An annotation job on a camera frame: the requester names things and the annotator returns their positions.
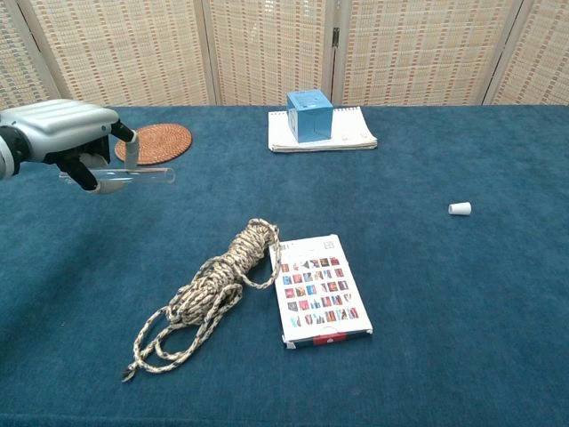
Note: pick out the bamboo folding screen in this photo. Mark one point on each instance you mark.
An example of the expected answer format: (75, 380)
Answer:
(266, 49)

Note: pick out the white spiral notepad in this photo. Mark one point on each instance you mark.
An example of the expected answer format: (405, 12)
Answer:
(351, 129)

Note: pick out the small white cap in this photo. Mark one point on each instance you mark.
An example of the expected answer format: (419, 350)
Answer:
(460, 208)

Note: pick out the round woven orange coaster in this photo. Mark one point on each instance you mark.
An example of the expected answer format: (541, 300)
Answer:
(164, 142)

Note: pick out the transparent test tube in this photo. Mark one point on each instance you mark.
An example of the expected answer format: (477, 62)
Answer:
(151, 175)

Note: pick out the white picture card box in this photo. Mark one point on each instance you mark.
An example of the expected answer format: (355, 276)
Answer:
(320, 293)

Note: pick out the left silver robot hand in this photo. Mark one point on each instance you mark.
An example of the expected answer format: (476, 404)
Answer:
(62, 129)

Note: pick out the blue table cloth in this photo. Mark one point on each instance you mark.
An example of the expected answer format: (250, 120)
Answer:
(444, 289)

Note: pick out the black screen hinge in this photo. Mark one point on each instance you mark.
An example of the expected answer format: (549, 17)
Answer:
(335, 37)

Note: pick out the blue cube box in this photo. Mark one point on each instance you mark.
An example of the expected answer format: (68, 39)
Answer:
(311, 118)

